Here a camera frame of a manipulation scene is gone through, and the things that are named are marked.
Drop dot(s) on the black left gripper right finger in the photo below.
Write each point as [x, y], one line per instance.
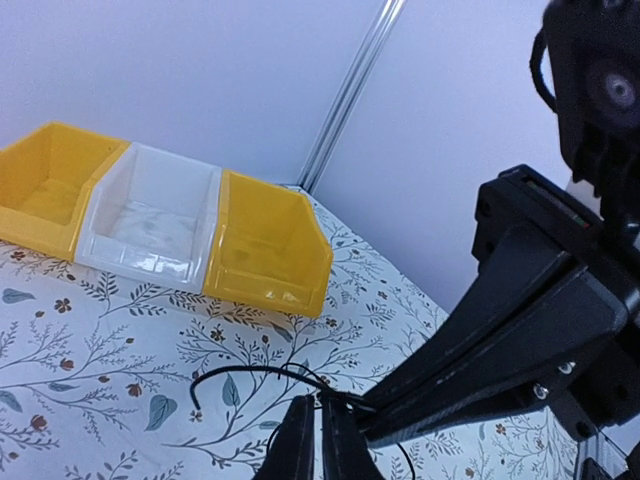
[344, 450]

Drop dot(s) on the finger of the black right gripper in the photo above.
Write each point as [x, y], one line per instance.
[571, 318]
[519, 267]

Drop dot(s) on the left yellow plastic bin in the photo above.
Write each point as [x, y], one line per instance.
[47, 179]

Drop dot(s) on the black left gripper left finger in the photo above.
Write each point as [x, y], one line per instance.
[291, 454]

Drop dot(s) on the right yellow plastic bin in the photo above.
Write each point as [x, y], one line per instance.
[268, 249]

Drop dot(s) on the yellow plastic bin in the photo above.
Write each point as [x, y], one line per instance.
[47, 179]
[268, 249]

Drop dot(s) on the white translucent plastic bin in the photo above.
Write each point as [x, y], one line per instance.
[152, 218]

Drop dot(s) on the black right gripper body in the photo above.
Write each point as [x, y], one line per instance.
[595, 392]

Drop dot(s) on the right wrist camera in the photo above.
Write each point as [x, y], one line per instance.
[593, 48]

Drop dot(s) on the right aluminium frame post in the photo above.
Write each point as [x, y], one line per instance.
[348, 93]

